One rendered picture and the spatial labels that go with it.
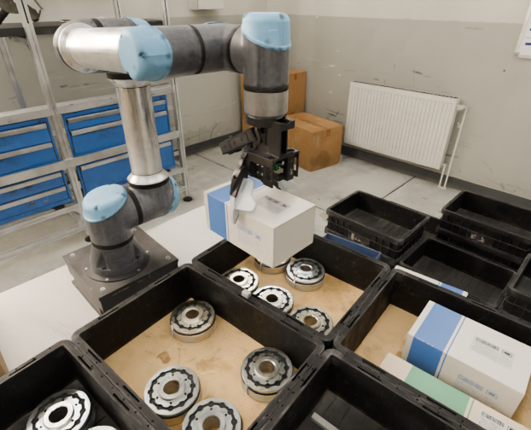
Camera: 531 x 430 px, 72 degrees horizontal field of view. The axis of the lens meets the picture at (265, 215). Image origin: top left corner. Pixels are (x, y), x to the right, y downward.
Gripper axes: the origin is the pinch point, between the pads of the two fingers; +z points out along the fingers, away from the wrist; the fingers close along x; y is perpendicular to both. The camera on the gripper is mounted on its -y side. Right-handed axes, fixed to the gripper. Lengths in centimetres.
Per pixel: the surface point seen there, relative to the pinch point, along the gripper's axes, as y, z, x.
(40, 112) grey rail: -192, 21, 14
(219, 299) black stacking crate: -4.7, 23.0, -7.9
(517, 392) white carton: 51, 19, 11
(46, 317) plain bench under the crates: -50, 42, -36
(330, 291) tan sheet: 8.8, 28.4, 17.8
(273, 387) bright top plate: 18.4, 25.1, -14.1
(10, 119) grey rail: -192, 22, -1
